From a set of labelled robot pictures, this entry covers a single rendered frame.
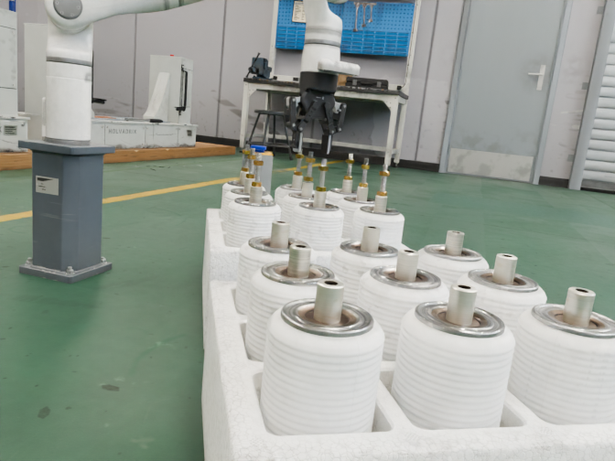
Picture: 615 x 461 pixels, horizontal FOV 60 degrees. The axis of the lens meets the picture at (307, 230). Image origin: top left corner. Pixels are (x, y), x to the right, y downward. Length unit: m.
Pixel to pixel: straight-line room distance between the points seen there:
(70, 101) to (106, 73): 6.25
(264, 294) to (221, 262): 0.39
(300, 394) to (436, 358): 0.11
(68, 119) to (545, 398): 1.07
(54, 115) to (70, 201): 0.19
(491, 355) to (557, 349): 0.08
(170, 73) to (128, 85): 2.66
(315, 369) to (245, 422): 0.07
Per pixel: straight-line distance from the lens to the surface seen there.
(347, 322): 0.43
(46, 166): 1.29
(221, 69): 6.66
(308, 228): 0.94
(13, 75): 3.31
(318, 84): 1.05
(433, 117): 5.94
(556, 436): 0.50
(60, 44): 1.32
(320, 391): 0.41
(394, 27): 5.97
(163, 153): 4.22
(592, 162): 5.96
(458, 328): 0.46
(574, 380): 0.52
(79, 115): 1.29
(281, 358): 0.41
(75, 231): 1.29
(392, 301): 0.54
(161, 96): 4.63
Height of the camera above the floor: 0.41
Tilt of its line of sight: 12 degrees down
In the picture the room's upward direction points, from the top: 6 degrees clockwise
